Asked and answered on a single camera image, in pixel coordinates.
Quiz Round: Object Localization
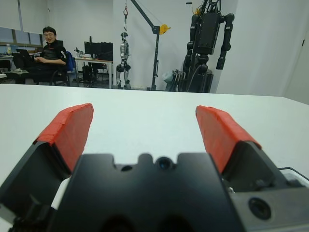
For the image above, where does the white office desk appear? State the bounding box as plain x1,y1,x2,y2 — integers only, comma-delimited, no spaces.
73,57,114,89

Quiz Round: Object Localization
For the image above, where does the folded cart with bag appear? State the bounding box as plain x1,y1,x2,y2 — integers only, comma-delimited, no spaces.
163,69,186,92

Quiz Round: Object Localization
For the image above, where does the seated person in black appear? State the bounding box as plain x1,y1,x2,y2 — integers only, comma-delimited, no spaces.
11,26,68,85

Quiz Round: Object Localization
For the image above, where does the yellow winch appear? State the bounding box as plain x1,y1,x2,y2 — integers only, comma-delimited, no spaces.
159,24,172,36

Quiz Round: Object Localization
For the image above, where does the blue jacket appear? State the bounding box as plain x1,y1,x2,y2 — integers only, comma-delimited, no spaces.
65,51,76,73

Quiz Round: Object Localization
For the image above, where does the small silver humanoid robot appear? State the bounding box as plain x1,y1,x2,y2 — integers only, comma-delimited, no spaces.
115,31,132,89

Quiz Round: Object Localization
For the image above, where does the black computer tower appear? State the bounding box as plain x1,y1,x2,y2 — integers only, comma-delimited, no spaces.
82,65,94,82

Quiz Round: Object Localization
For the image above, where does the black computer monitor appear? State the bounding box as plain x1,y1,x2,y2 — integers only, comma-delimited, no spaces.
84,41,113,61

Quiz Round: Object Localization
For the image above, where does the black office chair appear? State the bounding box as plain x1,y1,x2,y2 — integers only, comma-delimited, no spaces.
49,52,77,87

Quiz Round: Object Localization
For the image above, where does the black laptop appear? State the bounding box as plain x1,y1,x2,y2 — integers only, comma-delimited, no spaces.
13,49,34,62

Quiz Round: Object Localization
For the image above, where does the white roller blind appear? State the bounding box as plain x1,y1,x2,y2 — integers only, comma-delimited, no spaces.
0,0,47,33

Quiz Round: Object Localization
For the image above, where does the black hoist crane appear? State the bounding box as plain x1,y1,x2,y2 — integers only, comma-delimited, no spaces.
130,0,171,91

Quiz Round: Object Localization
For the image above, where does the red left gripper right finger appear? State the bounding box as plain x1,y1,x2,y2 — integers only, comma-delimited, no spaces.
195,105,304,193

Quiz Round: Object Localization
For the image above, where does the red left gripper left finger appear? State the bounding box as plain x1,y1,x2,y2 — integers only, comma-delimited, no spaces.
0,103,94,218

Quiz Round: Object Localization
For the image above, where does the large black humanoid robot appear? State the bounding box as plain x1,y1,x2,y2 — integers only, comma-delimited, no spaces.
182,0,235,94

